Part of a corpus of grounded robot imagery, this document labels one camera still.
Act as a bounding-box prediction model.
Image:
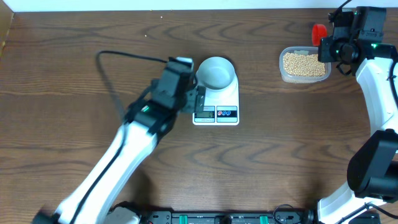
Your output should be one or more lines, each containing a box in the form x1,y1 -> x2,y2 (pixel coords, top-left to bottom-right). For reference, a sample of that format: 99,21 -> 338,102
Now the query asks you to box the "red plastic measuring scoop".
312,24 -> 328,47

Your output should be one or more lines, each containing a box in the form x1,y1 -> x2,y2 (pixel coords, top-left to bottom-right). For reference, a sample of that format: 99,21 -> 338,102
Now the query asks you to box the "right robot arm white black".
316,40 -> 397,223

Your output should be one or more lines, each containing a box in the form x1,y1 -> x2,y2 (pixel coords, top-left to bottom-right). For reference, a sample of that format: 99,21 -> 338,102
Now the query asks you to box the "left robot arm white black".
32,86 -> 205,223

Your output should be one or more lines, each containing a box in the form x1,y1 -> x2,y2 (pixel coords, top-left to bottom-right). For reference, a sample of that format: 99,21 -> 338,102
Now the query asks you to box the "white digital kitchen scale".
193,76 -> 239,126

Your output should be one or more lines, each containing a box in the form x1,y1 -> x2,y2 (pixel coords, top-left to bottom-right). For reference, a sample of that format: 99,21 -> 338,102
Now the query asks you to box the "white round bowl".
197,57 -> 236,90

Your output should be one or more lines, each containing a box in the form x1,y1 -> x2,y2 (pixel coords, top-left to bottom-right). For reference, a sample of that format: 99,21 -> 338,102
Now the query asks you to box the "clear plastic soybean container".
279,46 -> 331,84

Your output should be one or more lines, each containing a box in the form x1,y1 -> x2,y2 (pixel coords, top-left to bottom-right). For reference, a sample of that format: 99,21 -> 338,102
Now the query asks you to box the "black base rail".
136,208 -> 314,224

